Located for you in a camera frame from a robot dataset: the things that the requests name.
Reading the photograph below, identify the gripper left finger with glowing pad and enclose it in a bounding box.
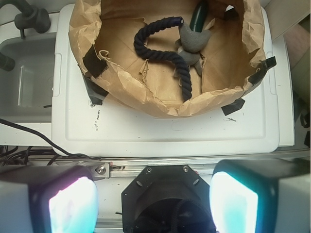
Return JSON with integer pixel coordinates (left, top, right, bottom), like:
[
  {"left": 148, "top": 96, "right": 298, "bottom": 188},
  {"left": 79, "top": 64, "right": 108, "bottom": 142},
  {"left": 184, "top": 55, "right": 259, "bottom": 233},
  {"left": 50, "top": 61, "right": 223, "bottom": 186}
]
[{"left": 0, "top": 165, "right": 99, "bottom": 233}]

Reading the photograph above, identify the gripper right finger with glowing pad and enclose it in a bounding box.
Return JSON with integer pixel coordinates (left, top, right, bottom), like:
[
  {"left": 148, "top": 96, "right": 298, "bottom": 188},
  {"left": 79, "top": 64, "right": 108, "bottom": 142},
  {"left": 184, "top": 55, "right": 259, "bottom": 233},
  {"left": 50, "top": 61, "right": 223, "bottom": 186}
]
[{"left": 209, "top": 159, "right": 311, "bottom": 233}]

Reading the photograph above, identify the dark blue rope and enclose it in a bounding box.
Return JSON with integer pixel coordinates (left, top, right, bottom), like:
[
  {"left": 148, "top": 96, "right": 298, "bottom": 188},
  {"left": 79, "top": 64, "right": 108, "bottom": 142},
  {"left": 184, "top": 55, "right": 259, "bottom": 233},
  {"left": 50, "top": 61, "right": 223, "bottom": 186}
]
[{"left": 133, "top": 16, "right": 192, "bottom": 101}]

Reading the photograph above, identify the black tape strip right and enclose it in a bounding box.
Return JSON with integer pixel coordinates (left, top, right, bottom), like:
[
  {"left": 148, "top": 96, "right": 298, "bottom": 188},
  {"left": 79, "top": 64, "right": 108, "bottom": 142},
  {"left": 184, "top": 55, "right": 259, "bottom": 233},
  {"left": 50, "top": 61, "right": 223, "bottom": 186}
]
[{"left": 248, "top": 56, "right": 276, "bottom": 86}]

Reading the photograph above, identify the black tape strip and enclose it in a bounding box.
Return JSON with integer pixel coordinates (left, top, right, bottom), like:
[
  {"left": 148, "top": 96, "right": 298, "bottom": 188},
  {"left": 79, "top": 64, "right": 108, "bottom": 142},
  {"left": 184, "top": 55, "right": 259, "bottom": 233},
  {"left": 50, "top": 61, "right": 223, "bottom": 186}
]
[
  {"left": 83, "top": 45, "right": 108, "bottom": 78},
  {"left": 248, "top": 56, "right": 276, "bottom": 86}
]

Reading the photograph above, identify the black tape strip left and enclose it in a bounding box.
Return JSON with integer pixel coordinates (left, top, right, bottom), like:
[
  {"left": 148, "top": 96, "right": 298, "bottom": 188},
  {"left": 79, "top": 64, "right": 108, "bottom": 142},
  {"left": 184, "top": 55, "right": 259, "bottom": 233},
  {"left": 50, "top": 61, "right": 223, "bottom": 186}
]
[{"left": 83, "top": 45, "right": 108, "bottom": 78}]

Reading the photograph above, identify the brown paper bag basket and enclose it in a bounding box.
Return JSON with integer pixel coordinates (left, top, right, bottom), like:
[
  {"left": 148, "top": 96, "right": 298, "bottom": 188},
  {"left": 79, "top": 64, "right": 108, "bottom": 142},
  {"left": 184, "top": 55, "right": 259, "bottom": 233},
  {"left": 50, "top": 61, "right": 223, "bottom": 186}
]
[{"left": 69, "top": 0, "right": 265, "bottom": 118}]

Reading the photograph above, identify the grey plush toy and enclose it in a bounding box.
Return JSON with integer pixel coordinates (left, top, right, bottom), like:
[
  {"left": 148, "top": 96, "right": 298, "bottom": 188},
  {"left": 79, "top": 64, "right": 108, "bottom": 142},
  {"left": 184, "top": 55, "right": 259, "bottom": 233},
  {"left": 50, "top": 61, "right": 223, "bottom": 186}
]
[{"left": 175, "top": 23, "right": 211, "bottom": 76}]

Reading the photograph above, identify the grey toy faucet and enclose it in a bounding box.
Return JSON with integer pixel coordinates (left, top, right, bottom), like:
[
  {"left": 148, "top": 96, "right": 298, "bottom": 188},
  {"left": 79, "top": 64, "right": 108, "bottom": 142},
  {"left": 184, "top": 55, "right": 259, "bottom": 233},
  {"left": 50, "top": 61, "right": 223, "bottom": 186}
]
[{"left": 14, "top": 0, "right": 51, "bottom": 39}]

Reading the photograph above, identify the dark green cylinder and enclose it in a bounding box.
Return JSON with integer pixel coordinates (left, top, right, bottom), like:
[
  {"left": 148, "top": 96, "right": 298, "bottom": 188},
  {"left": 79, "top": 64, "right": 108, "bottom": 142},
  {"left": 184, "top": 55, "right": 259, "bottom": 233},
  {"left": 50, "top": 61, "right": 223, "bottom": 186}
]
[{"left": 190, "top": 0, "right": 208, "bottom": 33}]

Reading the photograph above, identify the aluminium rail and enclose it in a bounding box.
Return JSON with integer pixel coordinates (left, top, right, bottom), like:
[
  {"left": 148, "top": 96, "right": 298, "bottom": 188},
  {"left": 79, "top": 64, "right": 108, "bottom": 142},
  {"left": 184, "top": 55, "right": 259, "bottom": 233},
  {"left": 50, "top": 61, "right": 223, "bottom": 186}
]
[{"left": 29, "top": 156, "right": 311, "bottom": 180}]

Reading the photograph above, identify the black octagonal mount plate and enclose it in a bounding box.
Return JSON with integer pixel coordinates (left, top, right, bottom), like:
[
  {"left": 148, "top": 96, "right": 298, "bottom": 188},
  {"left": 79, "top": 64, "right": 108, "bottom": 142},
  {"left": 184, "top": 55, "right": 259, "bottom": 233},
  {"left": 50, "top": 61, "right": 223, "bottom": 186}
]
[{"left": 121, "top": 165, "right": 216, "bottom": 233}]

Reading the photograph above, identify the black cable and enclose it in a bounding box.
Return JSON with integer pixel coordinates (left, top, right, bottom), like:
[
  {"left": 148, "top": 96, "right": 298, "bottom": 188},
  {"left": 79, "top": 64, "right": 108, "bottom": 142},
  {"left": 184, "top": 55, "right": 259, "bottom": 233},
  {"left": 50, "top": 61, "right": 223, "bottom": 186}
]
[{"left": 0, "top": 118, "right": 102, "bottom": 161}]

